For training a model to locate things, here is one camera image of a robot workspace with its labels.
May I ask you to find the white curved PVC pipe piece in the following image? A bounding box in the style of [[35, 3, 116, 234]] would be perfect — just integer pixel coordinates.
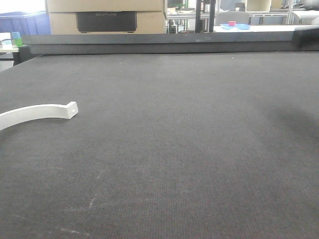
[[0, 102, 79, 130]]

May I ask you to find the flat blue tray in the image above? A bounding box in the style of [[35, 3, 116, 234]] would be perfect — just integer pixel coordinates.
[[220, 23, 251, 30]]

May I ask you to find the small pink cube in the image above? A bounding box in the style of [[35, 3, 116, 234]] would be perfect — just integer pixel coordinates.
[[228, 21, 236, 27]]

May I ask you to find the large cardboard box with black label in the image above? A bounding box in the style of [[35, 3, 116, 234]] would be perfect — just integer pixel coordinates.
[[45, 0, 167, 35]]

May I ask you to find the green and blue cup stack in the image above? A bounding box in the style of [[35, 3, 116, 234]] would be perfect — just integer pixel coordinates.
[[11, 32, 23, 47]]

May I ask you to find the blue plastic crate far left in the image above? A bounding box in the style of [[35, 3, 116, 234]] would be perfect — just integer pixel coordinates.
[[0, 11, 51, 35]]

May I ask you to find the black raised table edge board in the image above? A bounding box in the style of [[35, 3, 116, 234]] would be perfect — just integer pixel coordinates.
[[22, 26, 319, 55]]

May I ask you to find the black vertical post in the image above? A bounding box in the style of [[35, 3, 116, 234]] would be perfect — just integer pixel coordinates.
[[194, 0, 216, 33]]

